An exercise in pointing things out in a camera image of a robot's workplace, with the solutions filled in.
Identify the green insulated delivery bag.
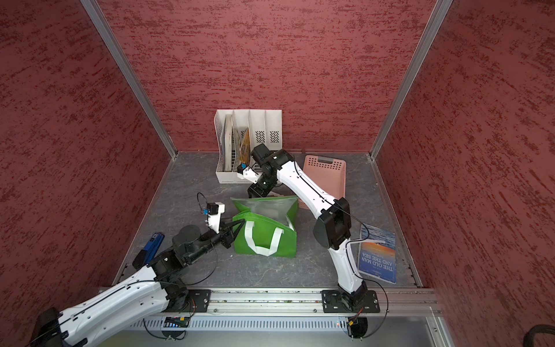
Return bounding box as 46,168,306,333
232,196,299,258

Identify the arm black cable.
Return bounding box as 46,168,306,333
344,242,390,340
184,191,220,287

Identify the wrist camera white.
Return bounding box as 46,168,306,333
237,163,260,183
202,202,225,234

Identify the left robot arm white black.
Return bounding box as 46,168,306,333
29,219,245,346

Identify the blue paperback book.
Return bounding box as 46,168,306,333
358,224,397,284

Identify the white file organizer rack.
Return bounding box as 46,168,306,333
214,109,283,184

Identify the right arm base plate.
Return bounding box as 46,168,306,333
321,290,381,314

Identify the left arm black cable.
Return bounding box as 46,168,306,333
184,191,220,287

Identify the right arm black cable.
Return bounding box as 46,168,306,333
344,242,390,340

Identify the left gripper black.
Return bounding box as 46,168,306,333
186,215,245,263

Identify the pink perforated plastic basket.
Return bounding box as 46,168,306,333
302,155,346,199

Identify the yellow book in organizer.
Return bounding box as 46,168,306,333
238,128,251,166

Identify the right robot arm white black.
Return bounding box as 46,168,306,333
237,144,367,310

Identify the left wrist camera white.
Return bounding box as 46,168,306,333
202,202,225,234

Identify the blue black stapler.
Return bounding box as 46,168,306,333
132,233,165,270

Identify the aluminium mounting rail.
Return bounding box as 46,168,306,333
194,288,443,318

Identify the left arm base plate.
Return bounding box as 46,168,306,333
166,289,212,313

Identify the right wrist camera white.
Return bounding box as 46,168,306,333
237,163,260,183

